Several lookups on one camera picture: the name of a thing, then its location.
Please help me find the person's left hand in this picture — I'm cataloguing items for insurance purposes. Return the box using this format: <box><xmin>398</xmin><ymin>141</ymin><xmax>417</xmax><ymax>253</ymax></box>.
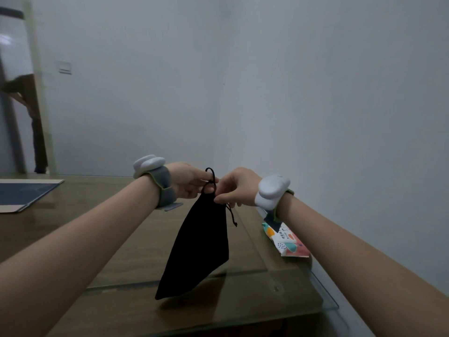
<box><xmin>167</xmin><ymin>162</ymin><xmax>219</xmax><ymax>200</ymax></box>

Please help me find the person's right hand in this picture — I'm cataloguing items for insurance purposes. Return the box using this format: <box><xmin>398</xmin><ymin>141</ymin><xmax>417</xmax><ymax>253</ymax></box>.
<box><xmin>213</xmin><ymin>167</ymin><xmax>262</xmax><ymax>208</ymax></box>

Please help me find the grey wrist band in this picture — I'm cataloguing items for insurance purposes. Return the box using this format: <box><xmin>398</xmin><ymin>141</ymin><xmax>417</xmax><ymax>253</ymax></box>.
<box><xmin>147</xmin><ymin>166</ymin><xmax>184</xmax><ymax>212</ymax></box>

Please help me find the colourful patterned packet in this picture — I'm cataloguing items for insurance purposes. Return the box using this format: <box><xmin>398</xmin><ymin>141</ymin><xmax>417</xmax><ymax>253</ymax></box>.
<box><xmin>261</xmin><ymin>211</ymin><xmax>312</xmax><ymax>259</ymax></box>

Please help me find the blue flat board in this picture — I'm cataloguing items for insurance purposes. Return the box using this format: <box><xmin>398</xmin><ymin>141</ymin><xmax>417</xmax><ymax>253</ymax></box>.
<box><xmin>0</xmin><ymin>179</ymin><xmax>65</xmax><ymax>213</ymax></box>

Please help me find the person's right forearm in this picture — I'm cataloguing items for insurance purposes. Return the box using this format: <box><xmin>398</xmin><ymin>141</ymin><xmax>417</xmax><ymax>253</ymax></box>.
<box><xmin>277</xmin><ymin>193</ymin><xmax>449</xmax><ymax>337</ymax></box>

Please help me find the person's left forearm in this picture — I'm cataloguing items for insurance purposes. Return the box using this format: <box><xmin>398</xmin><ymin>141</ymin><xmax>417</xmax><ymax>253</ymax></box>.
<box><xmin>0</xmin><ymin>175</ymin><xmax>162</xmax><ymax>337</ymax></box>

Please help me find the white wrist tracker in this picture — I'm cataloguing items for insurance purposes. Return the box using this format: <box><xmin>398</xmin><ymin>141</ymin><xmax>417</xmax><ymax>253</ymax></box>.
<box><xmin>133</xmin><ymin>155</ymin><xmax>166</xmax><ymax>179</ymax></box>
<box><xmin>255</xmin><ymin>174</ymin><xmax>291</xmax><ymax>211</ymax></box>

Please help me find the clear glass table cover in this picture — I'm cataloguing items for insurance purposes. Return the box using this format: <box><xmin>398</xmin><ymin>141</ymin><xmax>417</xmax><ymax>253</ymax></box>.
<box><xmin>0</xmin><ymin>175</ymin><xmax>340</xmax><ymax>337</ymax></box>

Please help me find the black drawstring pouch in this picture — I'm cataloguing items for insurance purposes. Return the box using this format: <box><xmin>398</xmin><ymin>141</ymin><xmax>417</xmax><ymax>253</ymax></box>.
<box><xmin>155</xmin><ymin>168</ymin><xmax>238</xmax><ymax>300</ymax></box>

